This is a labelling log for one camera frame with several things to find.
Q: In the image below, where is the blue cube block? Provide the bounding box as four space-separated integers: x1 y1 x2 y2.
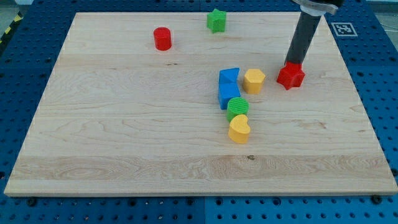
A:
218 83 241 110

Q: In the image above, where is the red star block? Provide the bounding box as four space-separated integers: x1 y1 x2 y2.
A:
277 62 305 90

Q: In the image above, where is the wooden board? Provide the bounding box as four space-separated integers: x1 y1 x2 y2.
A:
4 12 397 197

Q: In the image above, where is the red cylinder block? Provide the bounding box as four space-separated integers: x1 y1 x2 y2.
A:
153 27 172 51

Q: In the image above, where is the yellow heart block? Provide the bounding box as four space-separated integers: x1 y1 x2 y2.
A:
228 114 251 144

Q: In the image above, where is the green star block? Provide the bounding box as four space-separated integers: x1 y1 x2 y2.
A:
206 9 227 33

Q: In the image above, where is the yellow hexagon block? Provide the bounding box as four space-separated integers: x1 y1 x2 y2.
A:
243 68 266 94

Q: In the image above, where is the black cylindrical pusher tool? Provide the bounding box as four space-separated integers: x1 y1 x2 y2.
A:
285 12 321 64

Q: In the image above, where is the white fiducial marker tag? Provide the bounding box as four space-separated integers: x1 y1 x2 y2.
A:
331 22 358 37

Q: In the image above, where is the green cylinder block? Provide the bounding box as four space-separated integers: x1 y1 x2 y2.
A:
226 97 249 122

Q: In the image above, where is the blue triangle block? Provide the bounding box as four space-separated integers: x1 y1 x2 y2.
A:
219 67 240 84

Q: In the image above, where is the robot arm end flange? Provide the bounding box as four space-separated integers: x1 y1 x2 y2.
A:
292 0 344 16

